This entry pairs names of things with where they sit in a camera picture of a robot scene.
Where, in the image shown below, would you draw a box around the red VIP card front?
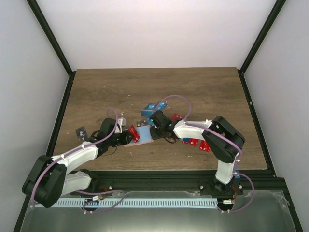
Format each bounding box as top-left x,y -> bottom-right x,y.
128,125 -> 140,143

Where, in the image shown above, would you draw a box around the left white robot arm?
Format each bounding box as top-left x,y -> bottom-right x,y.
22,118 -> 140,208

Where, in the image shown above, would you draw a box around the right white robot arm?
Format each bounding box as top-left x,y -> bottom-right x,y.
150,110 -> 245,195

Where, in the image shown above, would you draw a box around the black cards under blue pile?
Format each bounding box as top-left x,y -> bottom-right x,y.
136,119 -> 148,127

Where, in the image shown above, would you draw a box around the blue card pile top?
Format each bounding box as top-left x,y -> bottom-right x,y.
141,102 -> 168,126

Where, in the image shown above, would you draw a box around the lone black card far left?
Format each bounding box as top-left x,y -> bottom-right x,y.
75,126 -> 88,142

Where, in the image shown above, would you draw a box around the red card pile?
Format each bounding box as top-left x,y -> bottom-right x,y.
171,113 -> 210,152

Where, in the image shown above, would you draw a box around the metal sheet front panel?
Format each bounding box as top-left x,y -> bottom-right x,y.
21,191 -> 296,232

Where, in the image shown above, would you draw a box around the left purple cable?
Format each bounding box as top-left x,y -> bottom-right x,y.
32,107 -> 120,205

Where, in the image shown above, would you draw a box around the light blue slotted cable duct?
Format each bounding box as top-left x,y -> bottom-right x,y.
53,198 -> 218,209

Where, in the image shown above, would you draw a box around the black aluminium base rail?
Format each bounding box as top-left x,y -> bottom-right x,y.
85,170 -> 288,197

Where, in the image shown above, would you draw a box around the right black frame post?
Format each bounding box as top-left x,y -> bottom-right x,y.
238,0 -> 288,73

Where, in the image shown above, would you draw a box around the black frame post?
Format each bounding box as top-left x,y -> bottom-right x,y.
26,0 -> 73,76
238,0 -> 288,73

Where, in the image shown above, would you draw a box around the left black frame post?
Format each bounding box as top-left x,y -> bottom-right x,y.
26,0 -> 73,76

